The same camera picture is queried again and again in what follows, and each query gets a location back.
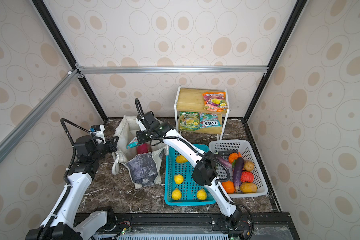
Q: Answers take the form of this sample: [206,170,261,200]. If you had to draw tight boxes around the green lemon candy bag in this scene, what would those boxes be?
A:
[179,112,200,131]

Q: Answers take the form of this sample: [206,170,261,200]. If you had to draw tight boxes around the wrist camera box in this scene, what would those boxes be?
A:
[90,125,105,144]
[141,111,160,130]

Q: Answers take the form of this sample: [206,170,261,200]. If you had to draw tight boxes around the yellow lemon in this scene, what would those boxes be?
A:
[174,175,184,185]
[171,189,182,201]
[197,189,208,201]

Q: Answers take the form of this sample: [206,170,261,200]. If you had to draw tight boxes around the dark purple eggplant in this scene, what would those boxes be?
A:
[233,157,245,193]

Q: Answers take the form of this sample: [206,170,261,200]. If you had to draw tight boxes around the orange white basket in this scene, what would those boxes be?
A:
[229,153,241,164]
[222,181,236,194]

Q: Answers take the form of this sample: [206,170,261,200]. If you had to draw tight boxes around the brown potato front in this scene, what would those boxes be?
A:
[240,182,258,194]

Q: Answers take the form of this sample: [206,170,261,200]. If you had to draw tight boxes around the teal plastic basket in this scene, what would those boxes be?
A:
[165,148,216,207]

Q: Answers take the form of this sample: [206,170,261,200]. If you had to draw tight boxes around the yellow mango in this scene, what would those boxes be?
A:
[176,155,188,164]

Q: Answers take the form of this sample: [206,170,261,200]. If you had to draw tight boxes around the yellow lemon middle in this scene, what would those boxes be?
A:
[174,175,184,185]

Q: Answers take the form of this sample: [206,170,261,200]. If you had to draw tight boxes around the yellow lemon front right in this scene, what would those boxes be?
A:
[197,189,208,201]

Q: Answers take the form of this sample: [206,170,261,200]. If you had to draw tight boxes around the orange back white basket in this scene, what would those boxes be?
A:
[229,153,241,164]

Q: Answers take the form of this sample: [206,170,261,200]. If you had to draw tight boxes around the red knobbly fruit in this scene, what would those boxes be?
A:
[241,171,254,183]

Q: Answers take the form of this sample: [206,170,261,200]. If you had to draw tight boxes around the yellow lemon front left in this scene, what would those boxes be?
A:
[171,189,182,201]

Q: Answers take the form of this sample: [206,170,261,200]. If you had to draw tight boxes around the silver aluminium frame bar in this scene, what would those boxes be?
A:
[79,66,268,74]
[0,70,79,164]

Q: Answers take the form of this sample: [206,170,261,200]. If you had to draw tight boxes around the white wire wooden shelf rack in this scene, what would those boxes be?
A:
[174,86,230,140]

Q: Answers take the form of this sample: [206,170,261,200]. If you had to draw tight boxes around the silver aluminium frame bar left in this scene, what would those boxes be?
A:
[0,70,79,164]

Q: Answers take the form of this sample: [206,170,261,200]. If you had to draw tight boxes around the brown potato back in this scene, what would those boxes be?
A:
[243,161,255,172]

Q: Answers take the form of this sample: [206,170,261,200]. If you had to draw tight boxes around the brown potato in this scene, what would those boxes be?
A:
[240,182,258,194]
[243,161,255,172]

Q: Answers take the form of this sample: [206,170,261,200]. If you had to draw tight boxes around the teal mint blossom candy bag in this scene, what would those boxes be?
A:
[127,136,139,149]

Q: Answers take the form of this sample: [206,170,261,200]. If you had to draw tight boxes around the purple eggplant long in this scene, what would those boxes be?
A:
[214,154,232,169]

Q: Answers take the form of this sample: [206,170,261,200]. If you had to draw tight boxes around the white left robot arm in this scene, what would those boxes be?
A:
[26,118,119,240]

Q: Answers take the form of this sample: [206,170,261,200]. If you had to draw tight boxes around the white plastic basket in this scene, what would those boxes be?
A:
[209,140,268,198]

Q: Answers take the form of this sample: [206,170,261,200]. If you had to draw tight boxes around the cream canvas grocery bag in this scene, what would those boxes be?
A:
[112,116,169,189]

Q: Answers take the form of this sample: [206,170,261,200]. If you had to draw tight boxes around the teal Fox's candy bag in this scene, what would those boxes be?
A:
[200,113,221,129]

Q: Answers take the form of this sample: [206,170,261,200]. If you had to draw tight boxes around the orange fruits candy bag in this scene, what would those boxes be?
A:
[202,92,229,112]

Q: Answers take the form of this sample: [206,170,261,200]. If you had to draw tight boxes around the pink dragon fruit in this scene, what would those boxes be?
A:
[137,143,152,155]

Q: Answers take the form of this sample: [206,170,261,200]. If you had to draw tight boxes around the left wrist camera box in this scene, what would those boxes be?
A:
[90,125,105,144]

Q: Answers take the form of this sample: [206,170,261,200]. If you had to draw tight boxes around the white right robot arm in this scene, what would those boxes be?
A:
[136,119,254,232]

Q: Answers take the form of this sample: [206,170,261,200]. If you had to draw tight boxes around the orange front white basket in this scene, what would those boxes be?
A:
[222,181,236,194]

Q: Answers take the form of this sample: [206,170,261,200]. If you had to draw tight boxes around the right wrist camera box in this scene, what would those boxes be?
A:
[141,111,160,130]

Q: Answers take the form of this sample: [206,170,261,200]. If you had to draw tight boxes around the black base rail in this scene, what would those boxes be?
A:
[91,213,300,240]

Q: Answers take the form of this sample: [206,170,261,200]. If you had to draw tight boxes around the silver aluminium frame bar back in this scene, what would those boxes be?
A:
[79,66,268,74]

